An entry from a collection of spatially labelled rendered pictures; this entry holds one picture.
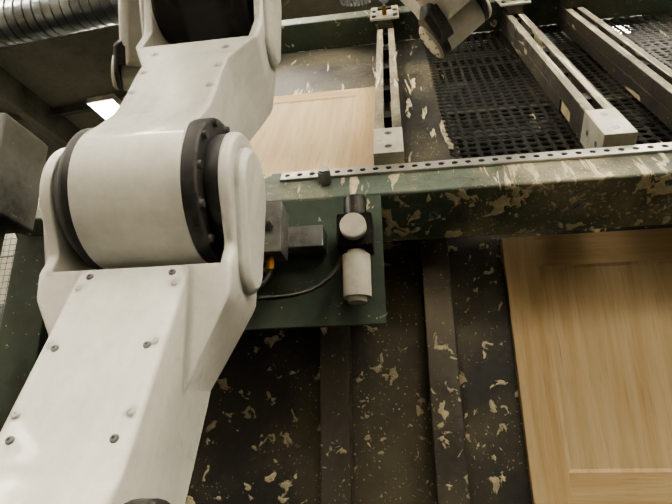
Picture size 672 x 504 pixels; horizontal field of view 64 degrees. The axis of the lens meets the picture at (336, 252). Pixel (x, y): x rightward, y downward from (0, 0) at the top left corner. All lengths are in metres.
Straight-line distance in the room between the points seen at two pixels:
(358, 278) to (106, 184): 0.49
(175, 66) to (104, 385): 0.38
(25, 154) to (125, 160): 0.64
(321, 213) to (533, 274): 0.49
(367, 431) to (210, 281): 0.76
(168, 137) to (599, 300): 0.97
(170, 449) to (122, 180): 0.23
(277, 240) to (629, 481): 0.79
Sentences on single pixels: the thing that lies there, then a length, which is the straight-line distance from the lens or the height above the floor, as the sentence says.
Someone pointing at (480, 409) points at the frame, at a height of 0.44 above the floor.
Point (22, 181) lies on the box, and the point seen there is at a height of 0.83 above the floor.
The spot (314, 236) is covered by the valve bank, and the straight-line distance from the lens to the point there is 0.93.
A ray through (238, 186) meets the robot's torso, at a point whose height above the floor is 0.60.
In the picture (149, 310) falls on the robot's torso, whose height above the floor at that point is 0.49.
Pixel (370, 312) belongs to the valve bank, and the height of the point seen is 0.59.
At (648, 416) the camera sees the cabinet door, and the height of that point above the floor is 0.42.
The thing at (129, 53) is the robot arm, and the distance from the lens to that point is 1.22.
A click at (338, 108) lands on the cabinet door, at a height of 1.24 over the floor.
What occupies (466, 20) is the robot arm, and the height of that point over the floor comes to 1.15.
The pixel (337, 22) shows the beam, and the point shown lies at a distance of 2.15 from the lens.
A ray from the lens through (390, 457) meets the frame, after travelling 1.18.
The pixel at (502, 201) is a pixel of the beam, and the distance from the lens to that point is 1.03.
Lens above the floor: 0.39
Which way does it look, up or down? 19 degrees up
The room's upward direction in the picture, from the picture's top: 1 degrees counter-clockwise
